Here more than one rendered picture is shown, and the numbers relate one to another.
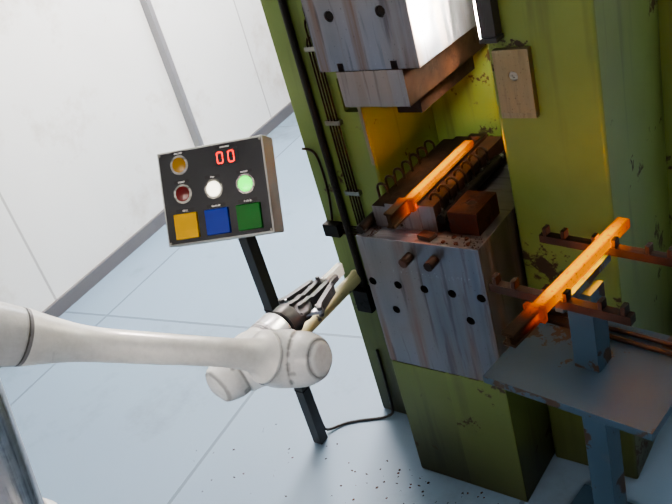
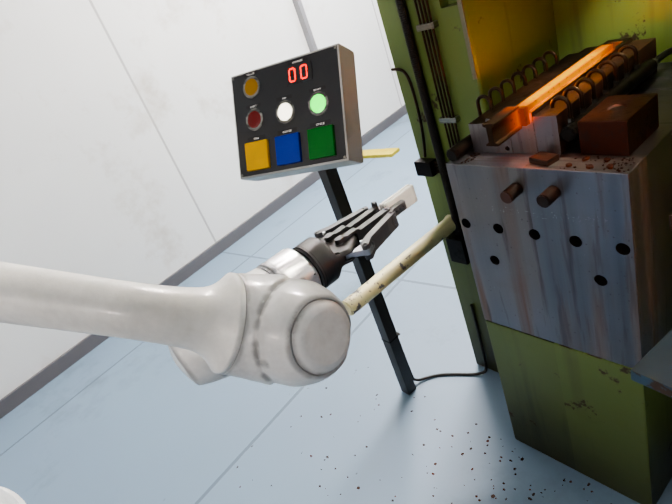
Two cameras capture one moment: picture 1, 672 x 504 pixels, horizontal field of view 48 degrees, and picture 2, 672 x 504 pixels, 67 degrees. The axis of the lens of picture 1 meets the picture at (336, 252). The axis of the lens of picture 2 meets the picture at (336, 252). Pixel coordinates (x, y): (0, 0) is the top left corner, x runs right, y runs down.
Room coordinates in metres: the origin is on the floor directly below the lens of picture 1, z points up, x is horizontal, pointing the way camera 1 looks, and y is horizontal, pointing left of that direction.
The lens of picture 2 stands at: (0.80, -0.06, 1.34)
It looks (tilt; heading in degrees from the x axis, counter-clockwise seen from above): 27 degrees down; 16
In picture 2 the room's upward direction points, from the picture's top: 22 degrees counter-clockwise
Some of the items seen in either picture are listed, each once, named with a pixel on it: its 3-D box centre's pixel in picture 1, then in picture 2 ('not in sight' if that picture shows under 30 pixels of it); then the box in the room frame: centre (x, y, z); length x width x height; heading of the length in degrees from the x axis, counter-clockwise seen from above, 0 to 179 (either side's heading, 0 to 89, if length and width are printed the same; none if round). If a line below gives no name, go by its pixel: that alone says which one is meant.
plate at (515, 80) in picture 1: (515, 83); not in sight; (1.70, -0.52, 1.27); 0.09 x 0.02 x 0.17; 46
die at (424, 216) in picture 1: (440, 178); (564, 92); (1.97, -0.35, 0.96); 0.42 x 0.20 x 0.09; 136
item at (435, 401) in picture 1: (498, 373); (617, 344); (1.94, -0.39, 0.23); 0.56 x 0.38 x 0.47; 136
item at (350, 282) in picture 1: (318, 315); (403, 262); (2.00, 0.11, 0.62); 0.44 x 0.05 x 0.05; 136
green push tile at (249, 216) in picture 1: (250, 216); (322, 142); (2.00, 0.21, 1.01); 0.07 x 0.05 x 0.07; 71
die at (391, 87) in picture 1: (414, 57); not in sight; (1.97, -0.35, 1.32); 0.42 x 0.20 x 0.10; 136
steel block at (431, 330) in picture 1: (475, 256); (603, 199); (1.94, -0.39, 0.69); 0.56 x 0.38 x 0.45; 136
